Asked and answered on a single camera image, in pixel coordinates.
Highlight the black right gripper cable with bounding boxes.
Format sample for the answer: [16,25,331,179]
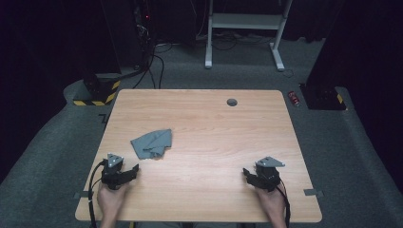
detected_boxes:
[277,179,292,228]

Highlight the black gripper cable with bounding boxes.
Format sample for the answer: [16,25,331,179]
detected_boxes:
[277,179,292,228]
[87,160,108,228]

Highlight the red can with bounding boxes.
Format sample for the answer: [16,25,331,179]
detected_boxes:
[287,90,301,108]

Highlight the person's left hand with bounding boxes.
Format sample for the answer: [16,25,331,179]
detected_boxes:
[97,181,128,220]

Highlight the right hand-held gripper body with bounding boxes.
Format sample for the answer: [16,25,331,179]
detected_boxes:
[255,156,286,193]

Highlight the black stand base, small yellow mark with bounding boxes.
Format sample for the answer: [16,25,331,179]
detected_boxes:
[298,83,347,111]

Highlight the black floor cables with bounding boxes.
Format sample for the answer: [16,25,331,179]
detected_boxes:
[132,42,174,90]

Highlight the black stand base, wide hazard stripes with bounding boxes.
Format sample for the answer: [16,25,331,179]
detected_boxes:
[72,72,123,107]

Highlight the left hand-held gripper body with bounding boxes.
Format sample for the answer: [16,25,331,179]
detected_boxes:
[100,153,128,191]

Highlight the white metal desk frame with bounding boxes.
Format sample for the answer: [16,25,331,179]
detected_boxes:
[204,0,295,72]

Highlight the grey tape strip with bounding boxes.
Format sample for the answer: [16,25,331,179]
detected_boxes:
[73,190,95,200]
[302,188,325,198]

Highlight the grey cloth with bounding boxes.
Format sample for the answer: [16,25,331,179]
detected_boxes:
[130,128,173,162]

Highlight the dark equipment rack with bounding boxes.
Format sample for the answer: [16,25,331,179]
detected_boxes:
[132,0,158,66]

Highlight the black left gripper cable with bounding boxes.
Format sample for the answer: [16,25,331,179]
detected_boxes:
[87,160,108,228]

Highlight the person's right hand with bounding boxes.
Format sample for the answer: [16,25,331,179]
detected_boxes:
[256,186,287,220]

